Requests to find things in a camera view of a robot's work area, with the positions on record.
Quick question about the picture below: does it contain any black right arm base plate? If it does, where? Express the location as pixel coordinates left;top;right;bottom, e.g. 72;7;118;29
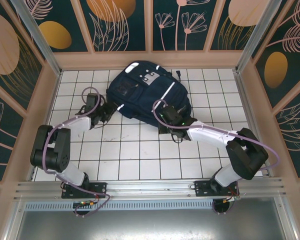
194;179;241;198

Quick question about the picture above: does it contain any navy blue backpack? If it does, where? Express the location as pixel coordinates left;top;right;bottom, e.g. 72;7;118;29
105;59;193;129

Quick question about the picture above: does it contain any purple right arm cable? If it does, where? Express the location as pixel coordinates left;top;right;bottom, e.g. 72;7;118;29
151;99;281;216

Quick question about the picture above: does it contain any grey metal sheet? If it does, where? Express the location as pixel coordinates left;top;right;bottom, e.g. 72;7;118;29
3;199;300;240

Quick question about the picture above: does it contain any aluminium corner post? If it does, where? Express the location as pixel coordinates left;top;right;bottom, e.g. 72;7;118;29
9;0;64;77
235;0;283;74

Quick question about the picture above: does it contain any slotted metal vent strip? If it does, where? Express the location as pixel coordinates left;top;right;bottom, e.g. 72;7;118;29
23;201;279;211

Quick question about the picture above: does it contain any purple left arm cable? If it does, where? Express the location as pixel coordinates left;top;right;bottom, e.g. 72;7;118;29
43;86;113;218

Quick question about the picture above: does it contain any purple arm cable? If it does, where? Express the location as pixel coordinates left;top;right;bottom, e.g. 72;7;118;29
43;86;113;218
151;99;281;216

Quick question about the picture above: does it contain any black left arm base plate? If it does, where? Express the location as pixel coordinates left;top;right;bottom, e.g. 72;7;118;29
61;181;108;200

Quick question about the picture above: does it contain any aluminium mounting rail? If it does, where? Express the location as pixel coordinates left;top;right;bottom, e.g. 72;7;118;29
13;177;288;203

